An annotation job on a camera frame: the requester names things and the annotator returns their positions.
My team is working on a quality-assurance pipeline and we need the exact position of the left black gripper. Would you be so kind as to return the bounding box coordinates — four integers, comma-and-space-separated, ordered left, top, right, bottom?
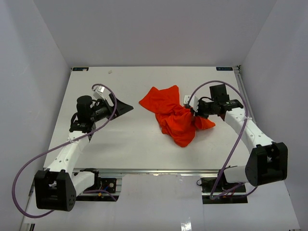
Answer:
90, 93, 133, 123

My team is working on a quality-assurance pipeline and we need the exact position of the orange t-shirt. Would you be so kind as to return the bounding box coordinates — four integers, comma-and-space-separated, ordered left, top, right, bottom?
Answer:
139, 85, 216, 147

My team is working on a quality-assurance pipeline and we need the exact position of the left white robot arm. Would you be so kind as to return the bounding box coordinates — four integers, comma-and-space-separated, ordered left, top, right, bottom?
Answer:
34, 94, 133, 211

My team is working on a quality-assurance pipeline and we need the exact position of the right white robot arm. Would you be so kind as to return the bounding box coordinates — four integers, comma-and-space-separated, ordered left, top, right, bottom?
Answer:
183, 84, 288, 192

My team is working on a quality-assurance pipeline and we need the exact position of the right blue table label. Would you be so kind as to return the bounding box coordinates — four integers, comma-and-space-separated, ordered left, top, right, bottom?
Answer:
216, 67, 233, 71

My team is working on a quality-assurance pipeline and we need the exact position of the blue table label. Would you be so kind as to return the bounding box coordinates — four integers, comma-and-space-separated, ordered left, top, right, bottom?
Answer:
216, 67, 233, 71
72, 67, 89, 72

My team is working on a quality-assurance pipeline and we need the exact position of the left blue table label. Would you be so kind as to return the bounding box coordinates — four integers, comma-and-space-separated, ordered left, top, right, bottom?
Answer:
72, 67, 89, 72

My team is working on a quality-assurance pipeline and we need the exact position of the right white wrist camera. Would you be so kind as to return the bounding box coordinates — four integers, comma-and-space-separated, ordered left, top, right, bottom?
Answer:
183, 95, 199, 113

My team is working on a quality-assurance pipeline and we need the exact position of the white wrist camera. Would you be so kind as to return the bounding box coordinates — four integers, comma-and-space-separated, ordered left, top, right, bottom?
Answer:
91, 84, 106, 100
183, 95, 199, 113

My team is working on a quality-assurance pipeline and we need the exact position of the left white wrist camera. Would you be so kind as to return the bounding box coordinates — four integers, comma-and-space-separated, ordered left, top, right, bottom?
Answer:
91, 84, 106, 100

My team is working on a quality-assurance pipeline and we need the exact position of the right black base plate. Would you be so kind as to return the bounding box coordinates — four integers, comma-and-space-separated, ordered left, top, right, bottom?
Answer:
196, 169, 248, 205

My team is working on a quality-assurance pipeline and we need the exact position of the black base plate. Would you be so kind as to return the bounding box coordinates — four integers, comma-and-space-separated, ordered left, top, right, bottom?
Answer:
196, 169, 248, 205
77, 178, 119, 202

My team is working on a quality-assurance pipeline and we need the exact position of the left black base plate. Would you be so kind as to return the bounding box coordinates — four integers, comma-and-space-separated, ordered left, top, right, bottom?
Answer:
77, 178, 119, 202

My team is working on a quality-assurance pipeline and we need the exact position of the aluminium front rail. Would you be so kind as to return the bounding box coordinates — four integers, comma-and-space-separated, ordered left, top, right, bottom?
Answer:
42, 168, 228, 176

